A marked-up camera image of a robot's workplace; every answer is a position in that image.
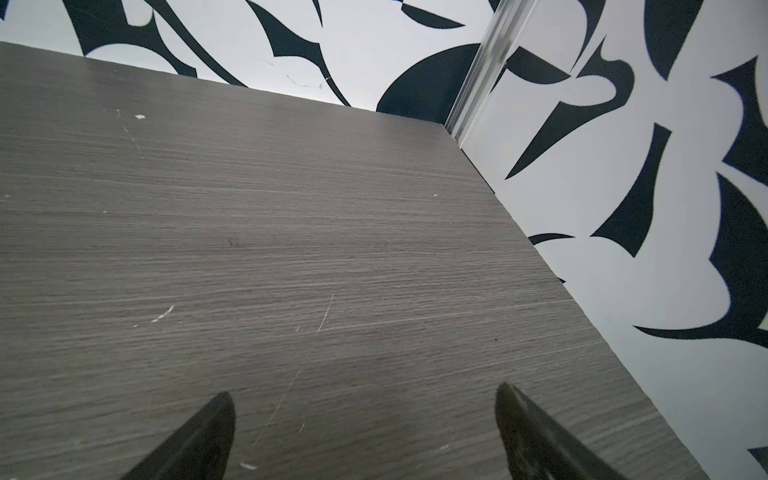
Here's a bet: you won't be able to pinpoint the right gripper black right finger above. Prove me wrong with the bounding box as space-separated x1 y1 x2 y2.
494 382 623 479

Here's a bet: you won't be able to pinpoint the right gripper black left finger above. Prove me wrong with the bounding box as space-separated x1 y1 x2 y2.
122 392 236 480

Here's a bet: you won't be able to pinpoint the aluminium corner post right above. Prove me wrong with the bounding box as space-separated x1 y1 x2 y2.
444 0 537 149

